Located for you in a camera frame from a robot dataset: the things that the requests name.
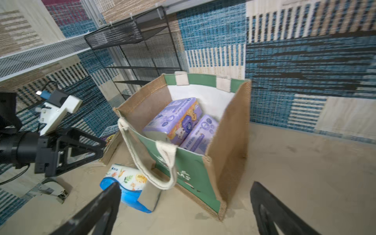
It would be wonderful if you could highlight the purple tissue pack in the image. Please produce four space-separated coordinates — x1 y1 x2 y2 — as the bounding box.
143 98 203 146
180 115 218 155

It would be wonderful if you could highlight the black wire mesh shelf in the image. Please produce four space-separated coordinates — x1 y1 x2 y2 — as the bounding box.
84 6 183 100

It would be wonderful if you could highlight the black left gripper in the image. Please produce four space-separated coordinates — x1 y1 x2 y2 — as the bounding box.
0 127 107 177

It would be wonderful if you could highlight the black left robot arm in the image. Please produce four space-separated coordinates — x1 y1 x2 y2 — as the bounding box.
1 89 106 177

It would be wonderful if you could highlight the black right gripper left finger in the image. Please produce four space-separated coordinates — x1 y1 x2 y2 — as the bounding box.
52 182 121 235

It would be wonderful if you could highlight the blue wave tissue pack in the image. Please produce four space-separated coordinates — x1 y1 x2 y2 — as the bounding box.
99 164 161 213

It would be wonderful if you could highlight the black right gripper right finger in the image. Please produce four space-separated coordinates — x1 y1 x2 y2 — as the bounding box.
250 181 319 235

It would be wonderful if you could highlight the green burlap Christmas canvas bag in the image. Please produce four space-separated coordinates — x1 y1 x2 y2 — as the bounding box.
114 71 252 221

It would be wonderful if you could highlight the white wire mesh basket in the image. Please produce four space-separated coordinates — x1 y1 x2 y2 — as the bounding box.
1 34 91 82

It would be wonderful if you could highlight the colourful paperback book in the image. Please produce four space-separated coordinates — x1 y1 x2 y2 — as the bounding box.
99 124 119 147

